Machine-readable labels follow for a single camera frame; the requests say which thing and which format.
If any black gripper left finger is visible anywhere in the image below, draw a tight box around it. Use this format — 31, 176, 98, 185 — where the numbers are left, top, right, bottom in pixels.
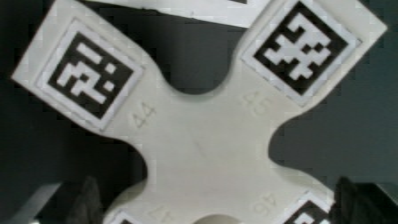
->
6, 176, 104, 224

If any paper sheet with markers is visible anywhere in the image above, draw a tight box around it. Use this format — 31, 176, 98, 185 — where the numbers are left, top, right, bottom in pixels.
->
86, 0, 272, 28

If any white cross table base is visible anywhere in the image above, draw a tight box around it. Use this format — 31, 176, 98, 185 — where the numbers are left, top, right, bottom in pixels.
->
13, 0, 388, 224

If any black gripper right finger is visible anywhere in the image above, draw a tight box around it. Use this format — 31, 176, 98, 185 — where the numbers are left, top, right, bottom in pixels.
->
329, 177, 398, 224

